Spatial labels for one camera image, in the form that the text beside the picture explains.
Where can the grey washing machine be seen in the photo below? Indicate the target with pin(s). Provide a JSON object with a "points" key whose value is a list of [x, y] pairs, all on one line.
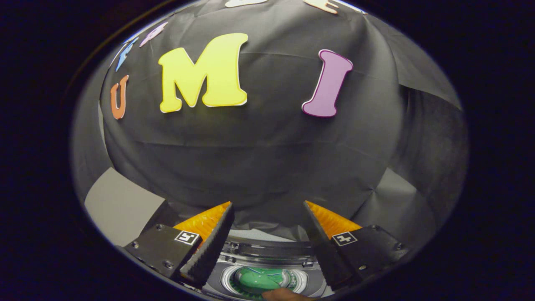
{"points": [[217, 280]]}

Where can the grey cabinet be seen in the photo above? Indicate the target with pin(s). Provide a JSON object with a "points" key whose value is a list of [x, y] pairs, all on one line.
{"points": [[121, 205]]}

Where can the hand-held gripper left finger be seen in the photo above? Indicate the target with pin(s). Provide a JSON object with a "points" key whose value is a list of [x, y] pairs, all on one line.
{"points": [[209, 251]]}

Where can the black backdrop cloth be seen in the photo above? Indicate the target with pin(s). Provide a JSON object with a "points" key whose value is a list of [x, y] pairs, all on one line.
{"points": [[271, 159]]}

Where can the green polo shirt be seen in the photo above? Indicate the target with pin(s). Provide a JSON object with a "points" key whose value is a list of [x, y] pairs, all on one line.
{"points": [[259, 280]]}

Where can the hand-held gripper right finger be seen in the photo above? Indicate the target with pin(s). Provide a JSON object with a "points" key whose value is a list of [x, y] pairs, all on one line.
{"points": [[328, 255]]}

